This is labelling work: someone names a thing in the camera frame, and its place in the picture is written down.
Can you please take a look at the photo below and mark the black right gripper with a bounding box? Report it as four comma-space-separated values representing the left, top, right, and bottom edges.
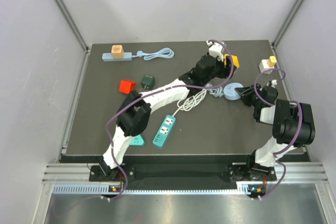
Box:
236, 83, 263, 108

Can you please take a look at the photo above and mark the round light blue socket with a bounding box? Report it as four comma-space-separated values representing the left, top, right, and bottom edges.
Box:
223, 82, 243, 101

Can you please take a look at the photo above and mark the yellow cube plug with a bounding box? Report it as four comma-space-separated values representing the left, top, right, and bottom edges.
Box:
224, 54, 239, 69

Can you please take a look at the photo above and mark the grey blue cable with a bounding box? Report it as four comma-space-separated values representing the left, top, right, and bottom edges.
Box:
206, 83, 226, 98

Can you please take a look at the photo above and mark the white cube socket adapter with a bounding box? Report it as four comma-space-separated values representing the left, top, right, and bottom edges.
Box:
259, 59, 275, 73

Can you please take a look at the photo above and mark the small orange plug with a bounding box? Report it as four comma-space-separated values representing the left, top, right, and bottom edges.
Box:
267, 56, 277, 68

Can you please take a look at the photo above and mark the white power cable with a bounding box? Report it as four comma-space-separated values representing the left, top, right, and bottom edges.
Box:
172, 89, 208, 117

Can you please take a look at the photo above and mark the light blue power cable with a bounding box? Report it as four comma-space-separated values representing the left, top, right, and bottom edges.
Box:
131, 47, 174, 61

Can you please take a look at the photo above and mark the dark green cube plug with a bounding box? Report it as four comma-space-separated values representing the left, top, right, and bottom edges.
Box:
141, 75, 155, 90

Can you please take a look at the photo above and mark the teal power strip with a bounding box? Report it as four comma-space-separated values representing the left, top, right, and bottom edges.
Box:
152, 115, 176, 148

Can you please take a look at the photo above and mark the red cube plug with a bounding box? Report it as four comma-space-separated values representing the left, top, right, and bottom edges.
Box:
119, 79, 137, 94

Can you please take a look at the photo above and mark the orange cube plug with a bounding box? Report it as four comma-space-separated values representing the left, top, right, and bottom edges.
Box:
111, 45, 124, 59

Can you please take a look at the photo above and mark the teal triangular socket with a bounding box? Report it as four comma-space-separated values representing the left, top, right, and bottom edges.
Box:
130, 135, 145, 146

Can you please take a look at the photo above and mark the light blue power strip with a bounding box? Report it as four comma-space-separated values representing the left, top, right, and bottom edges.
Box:
102, 52, 132, 62

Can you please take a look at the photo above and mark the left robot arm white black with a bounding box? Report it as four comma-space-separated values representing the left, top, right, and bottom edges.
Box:
99, 54, 239, 180

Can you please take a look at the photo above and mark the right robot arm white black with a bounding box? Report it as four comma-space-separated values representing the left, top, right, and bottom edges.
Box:
228, 84, 316, 181

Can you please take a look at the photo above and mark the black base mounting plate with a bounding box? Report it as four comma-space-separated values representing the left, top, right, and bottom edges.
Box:
89, 163, 277, 183

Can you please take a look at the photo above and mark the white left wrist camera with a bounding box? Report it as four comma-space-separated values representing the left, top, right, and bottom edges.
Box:
206, 40, 226, 61

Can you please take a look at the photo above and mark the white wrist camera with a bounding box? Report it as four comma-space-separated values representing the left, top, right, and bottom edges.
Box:
206, 40, 226, 61
267, 79, 278, 88

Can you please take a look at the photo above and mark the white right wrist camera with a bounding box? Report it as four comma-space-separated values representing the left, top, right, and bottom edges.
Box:
267, 79, 278, 88

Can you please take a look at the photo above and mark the light blue cable duct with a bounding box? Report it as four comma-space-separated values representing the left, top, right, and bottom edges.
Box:
52, 184, 262, 195

